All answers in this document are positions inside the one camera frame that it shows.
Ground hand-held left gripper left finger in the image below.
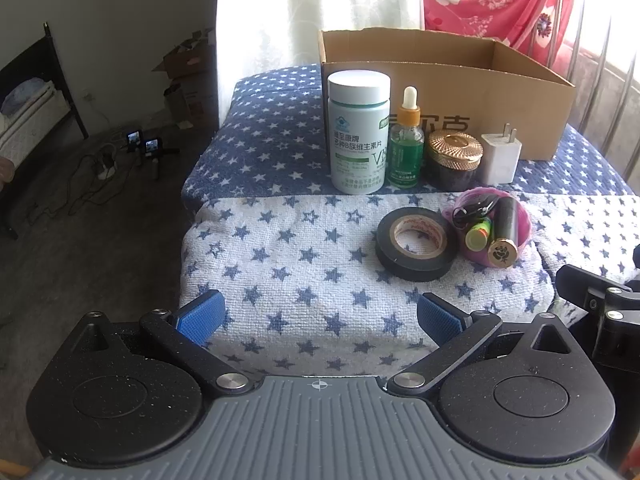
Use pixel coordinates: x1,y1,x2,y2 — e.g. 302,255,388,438
75,290,253,395

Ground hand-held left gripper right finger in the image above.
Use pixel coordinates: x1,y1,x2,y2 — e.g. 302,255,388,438
387,292,576,396

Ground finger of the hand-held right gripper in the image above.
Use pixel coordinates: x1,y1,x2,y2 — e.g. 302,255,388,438
556,264,640,341

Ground pink bowl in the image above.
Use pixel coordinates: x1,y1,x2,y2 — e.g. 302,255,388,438
452,187,532,268

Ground black tape roll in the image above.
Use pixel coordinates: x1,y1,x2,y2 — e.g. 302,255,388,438
375,207,457,282

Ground green lip balm tube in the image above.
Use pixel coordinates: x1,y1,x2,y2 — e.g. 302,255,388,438
465,217,493,252

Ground black lipstick tube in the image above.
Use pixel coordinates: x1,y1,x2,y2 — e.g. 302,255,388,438
487,196,521,267

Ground small black device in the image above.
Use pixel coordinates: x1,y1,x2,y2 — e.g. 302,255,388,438
450,199,501,226

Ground white charger plug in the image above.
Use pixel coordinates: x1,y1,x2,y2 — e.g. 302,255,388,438
481,122,523,186

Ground green dropper bottle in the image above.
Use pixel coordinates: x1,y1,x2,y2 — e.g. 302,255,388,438
389,86,426,190

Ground dark jar with gold lid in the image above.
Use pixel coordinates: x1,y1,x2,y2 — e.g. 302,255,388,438
425,130,484,192

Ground brown cardboard box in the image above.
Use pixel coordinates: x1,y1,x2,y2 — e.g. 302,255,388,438
318,29,577,162

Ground white pill bottle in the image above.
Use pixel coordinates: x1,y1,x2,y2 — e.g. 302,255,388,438
327,71,392,195

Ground blue white star blanket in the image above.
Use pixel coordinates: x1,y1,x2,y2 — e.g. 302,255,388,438
179,64,640,376

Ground open cardboard box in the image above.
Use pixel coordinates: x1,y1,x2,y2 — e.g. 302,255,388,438
151,30,217,80

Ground metal railing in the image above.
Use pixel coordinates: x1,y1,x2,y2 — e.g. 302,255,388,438
545,0,640,181

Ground white mattress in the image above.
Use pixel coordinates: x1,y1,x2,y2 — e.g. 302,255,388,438
0,80,68,171

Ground pale blue bedding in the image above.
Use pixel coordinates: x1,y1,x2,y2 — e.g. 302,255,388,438
0,81,33,113

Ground red floral cloth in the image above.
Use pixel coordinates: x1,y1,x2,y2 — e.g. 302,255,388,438
417,0,571,68

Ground white patterned curtain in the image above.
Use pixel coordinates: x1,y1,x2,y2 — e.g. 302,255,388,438
216,0,426,126

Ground black floor cables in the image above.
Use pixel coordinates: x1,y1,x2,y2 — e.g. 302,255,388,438
25,142,151,223

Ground black bed frame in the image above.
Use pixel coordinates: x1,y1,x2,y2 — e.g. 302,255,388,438
0,22,90,241

